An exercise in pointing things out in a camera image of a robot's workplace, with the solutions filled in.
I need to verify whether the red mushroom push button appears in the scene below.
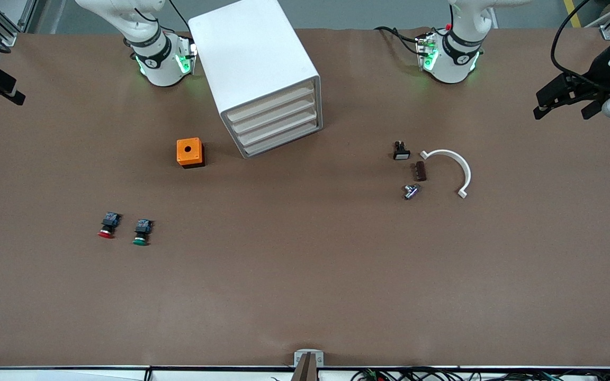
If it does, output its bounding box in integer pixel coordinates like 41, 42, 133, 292
97, 212, 122, 239

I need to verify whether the green mushroom push button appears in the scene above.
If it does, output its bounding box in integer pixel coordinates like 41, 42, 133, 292
132, 219, 153, 247

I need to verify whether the brown table mat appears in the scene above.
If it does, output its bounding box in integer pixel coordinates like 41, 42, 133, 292
0, 26, 610, 368

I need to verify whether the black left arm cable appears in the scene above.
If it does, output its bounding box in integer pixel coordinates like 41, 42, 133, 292
550, 0, 591, 80

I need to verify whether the white curved plastic bracket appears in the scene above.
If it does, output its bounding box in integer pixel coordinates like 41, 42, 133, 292
420, 149, 472, 199

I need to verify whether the black base cable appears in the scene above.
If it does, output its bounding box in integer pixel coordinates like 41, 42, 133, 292
375, 25, 423, 56
169, 0, 192, 24

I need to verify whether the orange button enclosure box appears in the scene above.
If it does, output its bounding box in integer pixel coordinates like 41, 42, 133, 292
176, 138, 205, 169

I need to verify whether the white table edge rail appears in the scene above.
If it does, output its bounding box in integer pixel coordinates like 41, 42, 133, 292
0, 365, 610, 381

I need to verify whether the black cable bundle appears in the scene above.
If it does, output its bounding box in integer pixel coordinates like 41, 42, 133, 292
350, 367, 610, 381

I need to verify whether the grey metal bracket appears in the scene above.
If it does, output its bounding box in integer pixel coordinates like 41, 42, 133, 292
293, 349, 325, 381

